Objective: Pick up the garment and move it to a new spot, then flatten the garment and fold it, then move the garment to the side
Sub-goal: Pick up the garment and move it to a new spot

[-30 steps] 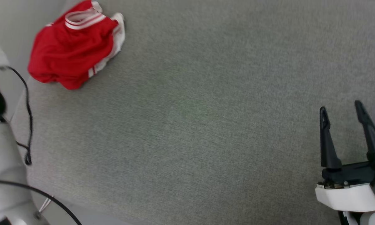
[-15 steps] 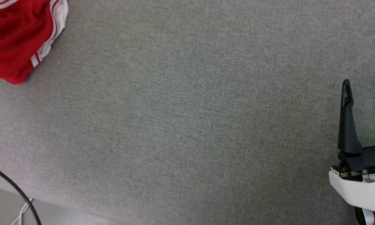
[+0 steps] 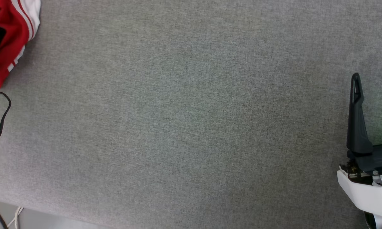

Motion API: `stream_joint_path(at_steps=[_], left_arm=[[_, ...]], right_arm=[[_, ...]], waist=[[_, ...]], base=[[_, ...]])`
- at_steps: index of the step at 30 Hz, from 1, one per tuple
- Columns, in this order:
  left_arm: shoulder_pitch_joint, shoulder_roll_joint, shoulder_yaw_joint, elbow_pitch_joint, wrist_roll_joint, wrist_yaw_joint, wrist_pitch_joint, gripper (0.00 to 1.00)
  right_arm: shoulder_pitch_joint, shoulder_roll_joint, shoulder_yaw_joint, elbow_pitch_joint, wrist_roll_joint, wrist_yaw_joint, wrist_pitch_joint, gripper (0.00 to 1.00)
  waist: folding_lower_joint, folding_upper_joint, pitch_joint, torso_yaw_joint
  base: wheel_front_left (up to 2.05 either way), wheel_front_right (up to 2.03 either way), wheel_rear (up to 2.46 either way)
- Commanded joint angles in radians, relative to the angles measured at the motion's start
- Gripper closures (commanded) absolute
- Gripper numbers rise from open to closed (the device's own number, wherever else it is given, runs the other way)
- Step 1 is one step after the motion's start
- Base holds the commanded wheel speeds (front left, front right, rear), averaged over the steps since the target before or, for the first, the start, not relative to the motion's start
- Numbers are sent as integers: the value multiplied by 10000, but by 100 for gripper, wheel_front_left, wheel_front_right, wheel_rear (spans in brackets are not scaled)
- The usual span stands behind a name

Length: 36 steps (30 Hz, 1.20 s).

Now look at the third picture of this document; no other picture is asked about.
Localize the right gripper dark white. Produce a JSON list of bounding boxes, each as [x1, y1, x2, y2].
[[337, 73, 382, 220]]

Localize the red and white basketball jersey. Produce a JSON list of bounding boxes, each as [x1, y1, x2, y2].
[[0, 0, 41, 92]]

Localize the grey fabric sofa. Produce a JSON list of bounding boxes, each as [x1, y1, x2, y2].
[[0, 0, 382, 229]]

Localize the white floor cable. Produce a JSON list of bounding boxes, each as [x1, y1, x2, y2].
[[7, 207, 24, 229]]

